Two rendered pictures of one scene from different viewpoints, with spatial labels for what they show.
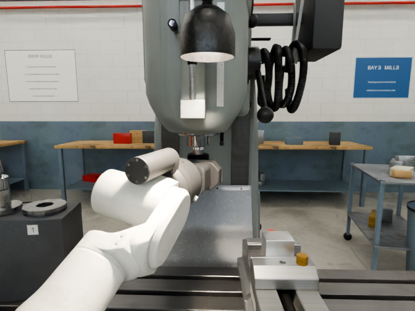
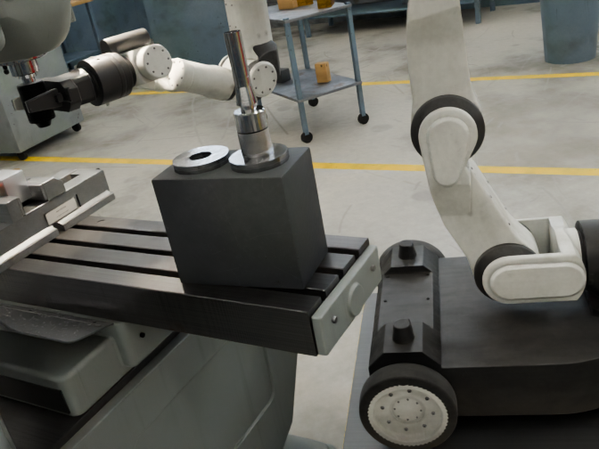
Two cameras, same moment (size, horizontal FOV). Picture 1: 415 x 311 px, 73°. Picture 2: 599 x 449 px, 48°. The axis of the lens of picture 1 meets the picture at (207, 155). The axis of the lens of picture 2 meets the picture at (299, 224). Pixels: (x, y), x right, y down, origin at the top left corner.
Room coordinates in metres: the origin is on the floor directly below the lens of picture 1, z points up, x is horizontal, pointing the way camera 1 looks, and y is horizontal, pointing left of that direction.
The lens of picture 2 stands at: (1.42, 0.99, 1.46)
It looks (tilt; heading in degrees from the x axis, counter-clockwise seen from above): 25 degrees down; 211
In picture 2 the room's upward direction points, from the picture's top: 11 degrees counter-clockwise
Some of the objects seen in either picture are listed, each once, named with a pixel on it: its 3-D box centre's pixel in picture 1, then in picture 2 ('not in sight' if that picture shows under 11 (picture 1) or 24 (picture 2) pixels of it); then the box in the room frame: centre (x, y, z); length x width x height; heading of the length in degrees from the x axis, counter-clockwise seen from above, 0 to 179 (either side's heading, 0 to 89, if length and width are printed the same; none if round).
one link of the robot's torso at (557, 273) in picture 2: not in sight; (528, 258); (0.09, 0.77, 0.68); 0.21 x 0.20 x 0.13; 106
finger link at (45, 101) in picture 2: not in sight; (45, 102); (0.60, 0.05, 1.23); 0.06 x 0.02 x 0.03; 163
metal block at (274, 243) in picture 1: (276, 248); (7, 188); (0.59, -0.15, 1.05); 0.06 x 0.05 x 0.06; 89
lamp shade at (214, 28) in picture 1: (207, 32); not in sight; (0.38, 0.00, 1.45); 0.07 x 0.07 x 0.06
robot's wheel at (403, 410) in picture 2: not in sight; (407, 407); (0.42, 0.57, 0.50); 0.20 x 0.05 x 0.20; 106
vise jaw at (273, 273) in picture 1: (283, 272); (32, 187); (0.53, -0.15, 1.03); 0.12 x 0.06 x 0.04; 89
